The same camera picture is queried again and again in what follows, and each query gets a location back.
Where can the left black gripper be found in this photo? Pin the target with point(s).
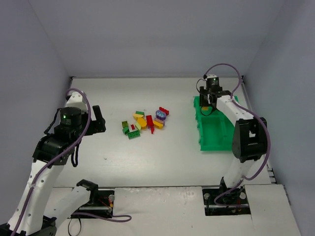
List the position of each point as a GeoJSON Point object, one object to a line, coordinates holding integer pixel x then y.
{"type": "Point", "coordinates": [93, 126]}

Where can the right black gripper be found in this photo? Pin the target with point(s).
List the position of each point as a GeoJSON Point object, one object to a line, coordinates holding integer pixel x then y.
{"type": "Point", "coordinates": [204, 99]}

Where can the lime curved lego brick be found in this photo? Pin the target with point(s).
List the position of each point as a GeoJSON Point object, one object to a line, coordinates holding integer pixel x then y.
{"type": "Point", "coordinates": [138, 126]}

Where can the orange yellow curved lego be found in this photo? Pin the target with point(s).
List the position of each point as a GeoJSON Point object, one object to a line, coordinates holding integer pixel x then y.
{"type": "Point", "coordinates": [142, 123]}

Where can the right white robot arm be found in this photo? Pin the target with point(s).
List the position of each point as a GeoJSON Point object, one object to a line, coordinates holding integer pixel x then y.
{"type": "Point", "coordinates": [250, 142]}

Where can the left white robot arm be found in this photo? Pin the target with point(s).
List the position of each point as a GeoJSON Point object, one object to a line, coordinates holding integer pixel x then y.
{"type": "Point", "coordinates": [49, 158]}

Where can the lime square lego brick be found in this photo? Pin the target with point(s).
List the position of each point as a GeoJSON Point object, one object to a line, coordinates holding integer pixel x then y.
{"type": "Point", "coordinates": [124, 124]}

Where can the green compartment tray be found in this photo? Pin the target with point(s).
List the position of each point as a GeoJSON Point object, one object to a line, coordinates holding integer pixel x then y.
{"type": "Point", "coordinates": [215, 129]}

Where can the pale yellow curved lego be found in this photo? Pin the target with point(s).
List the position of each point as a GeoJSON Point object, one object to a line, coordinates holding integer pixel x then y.
{"type": "Point", "coordinates": [137, 116]}

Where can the green flat lego plate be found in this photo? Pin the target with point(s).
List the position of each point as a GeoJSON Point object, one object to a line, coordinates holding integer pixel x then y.
{"type": "Point", "coordinates": [133, 134]}

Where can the red scalloped lego brick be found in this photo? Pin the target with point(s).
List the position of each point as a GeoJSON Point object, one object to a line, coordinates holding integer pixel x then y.
{"type": "Point", "coordinates": [164, 110]}

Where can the purple lotus lego piece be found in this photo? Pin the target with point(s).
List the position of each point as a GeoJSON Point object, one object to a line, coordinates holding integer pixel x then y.
{"type": "Point", "coordinates": [161, 115]}

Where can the purple butterfly lego piece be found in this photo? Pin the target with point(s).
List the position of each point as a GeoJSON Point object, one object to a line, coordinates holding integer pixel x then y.
{"type": "Point", "coordinates": [160, 121]}

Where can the red rectangular lego brick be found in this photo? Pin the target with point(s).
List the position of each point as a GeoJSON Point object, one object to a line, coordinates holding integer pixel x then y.
{"type": "Point", "coordinates": [149, 121]}

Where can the yellow curved lego brick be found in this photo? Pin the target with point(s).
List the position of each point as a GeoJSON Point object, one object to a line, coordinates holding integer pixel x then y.
{"type": "Point", "coordinates": [158, 125]}

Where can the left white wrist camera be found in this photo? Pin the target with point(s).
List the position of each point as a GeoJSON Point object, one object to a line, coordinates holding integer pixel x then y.
{"type": "Point", "coordinates": [75, 99]}

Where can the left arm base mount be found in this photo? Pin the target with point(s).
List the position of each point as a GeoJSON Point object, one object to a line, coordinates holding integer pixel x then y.
{"type": "Point", "coordinates": [101, 201]}

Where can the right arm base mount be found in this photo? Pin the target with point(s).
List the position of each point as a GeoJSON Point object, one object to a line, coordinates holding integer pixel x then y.
{"type": "Point", "coordinates": [232, 204]}

